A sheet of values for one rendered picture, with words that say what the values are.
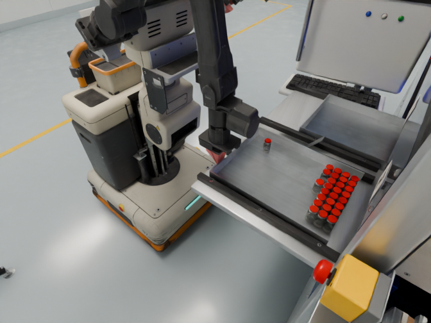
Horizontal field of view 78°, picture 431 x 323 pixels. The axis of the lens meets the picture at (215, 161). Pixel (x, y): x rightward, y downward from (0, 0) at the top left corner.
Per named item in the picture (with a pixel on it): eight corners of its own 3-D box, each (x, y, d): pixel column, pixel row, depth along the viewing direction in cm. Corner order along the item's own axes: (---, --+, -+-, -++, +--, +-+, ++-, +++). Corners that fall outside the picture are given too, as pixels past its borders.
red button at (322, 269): (337, 275, 47) (345, 266, 44) (328, 294, 45) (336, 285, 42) (317, 263, 49) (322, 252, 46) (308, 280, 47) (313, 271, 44)
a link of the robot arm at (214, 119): (217, 91, 66) (202, 102, 63) (240, 101, 63) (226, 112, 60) (217, 115, 71) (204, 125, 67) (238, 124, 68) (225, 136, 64)
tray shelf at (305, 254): (422, 132, 94) (426, 127, 92) (365, 300, 55) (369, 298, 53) (297, 89, 114) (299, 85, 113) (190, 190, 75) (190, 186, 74)
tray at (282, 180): (360, 181, 75) (364, 172, 73) (324, 248, 61) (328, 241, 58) (258, 134, 90) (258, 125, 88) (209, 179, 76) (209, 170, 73)
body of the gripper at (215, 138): (227, 157, 68) (228, 134, 63) (197, 141, 73) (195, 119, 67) (241, 144, 72) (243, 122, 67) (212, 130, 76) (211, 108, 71)
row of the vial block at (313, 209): (338, 181, 75) (343, 170, 72) (311, 224, 65) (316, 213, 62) (330, 177, 76) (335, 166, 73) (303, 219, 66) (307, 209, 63)
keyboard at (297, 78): (380, 97, 120) (382, 92, 119) (376, 113, 112) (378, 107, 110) (294, 75, 135) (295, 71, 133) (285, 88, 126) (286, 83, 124)
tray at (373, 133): (424, 135, 90) (430, 127, 87) (408, 181, 75) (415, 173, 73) (326, 101, 104) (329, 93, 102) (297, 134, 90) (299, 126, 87)
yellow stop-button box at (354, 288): (373, 294, 46) (393, 278, 41) (361, 332, 42) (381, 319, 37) (331, 268, 50) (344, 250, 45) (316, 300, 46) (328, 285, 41)
